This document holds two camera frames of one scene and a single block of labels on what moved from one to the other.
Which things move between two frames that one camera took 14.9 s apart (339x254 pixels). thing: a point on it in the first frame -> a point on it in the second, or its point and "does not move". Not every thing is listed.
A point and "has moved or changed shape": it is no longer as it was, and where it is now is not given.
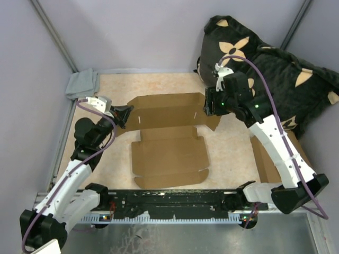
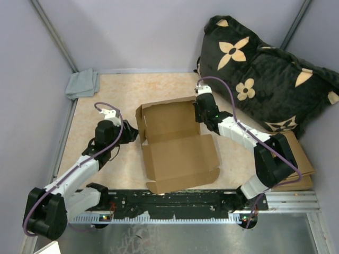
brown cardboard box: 169,152 has moved or changed shape
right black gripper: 211,107 -> 197,119
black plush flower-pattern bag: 300,91 does not move
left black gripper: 121,114 -> 130,134
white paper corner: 52,247 does not move
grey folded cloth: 82,83 does not move
